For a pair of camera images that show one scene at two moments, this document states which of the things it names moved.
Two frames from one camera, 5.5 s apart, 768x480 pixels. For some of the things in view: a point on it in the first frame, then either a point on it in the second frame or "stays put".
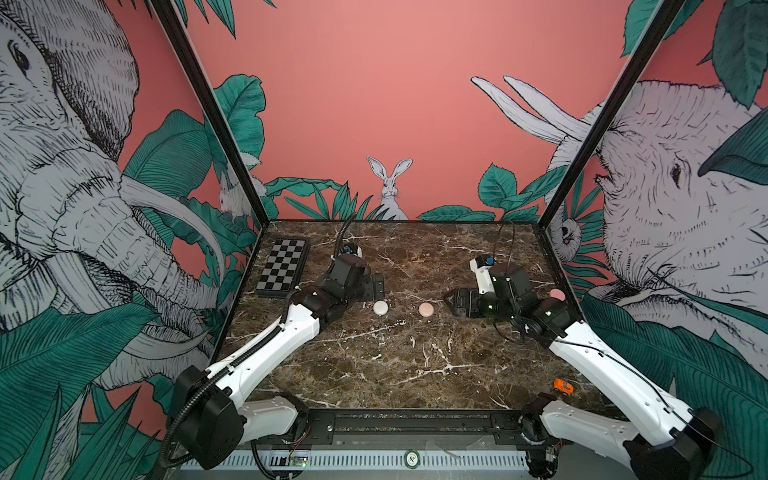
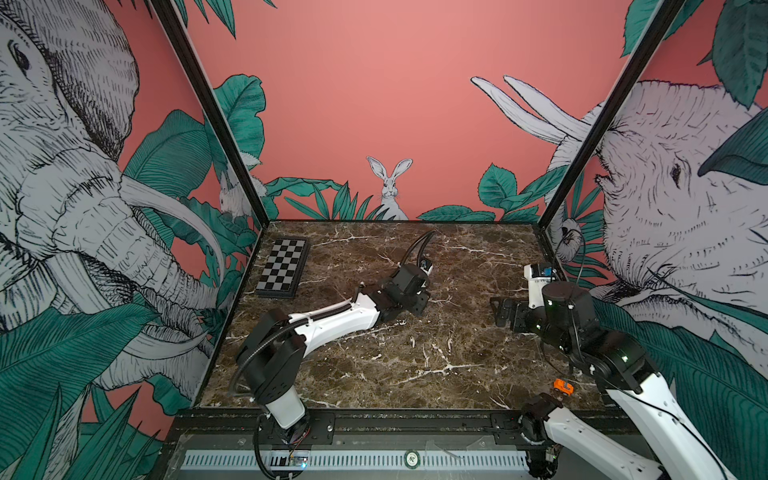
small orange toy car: x=563 y=386 stays put
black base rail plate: x=416 y=426 stays put
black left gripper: x=370 y=292 to x=419 y=309
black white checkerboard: x=284 y=267 stays put
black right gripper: x=464 y=293 to x=522 y=308
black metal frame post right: x=644 y=55 stays put
